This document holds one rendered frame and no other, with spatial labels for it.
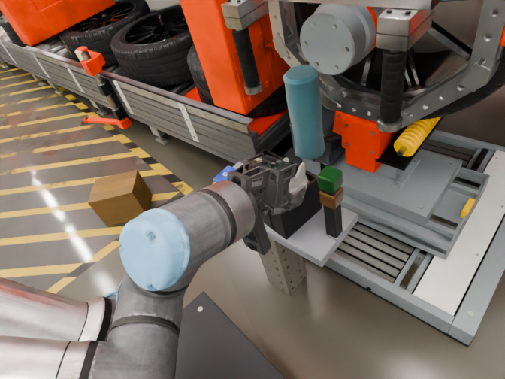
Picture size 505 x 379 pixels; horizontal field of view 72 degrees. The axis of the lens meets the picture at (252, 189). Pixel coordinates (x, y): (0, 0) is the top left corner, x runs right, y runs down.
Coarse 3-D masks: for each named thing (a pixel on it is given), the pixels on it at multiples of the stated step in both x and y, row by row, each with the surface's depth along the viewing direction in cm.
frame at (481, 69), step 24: (504, 0) 59; (288, 24) 96; (480, 24) 63; (504, 24) 61; (288, 48) 97; (480, 48) 66; (456, 72) 77; (480, 72) 68; (336, 96) 98; (360, 96) 96; (432, 96) 78; (456, 96) 74; (408, 120) 86
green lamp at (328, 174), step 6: (324, 168) 74; (330, 168) 73; (336, 168) 73; (318, 174) 73; (324, 174) 72; (330, 174) 72; (336, 174) 72; (342, 174) 73; (318, 180) 73; (324, 180) 72; (330, 180) 71; (336, 180) 71; (342, 180) 74; (324, 186) 73; (330, 186) 72; (336, 186) 73; (330, 192) 73
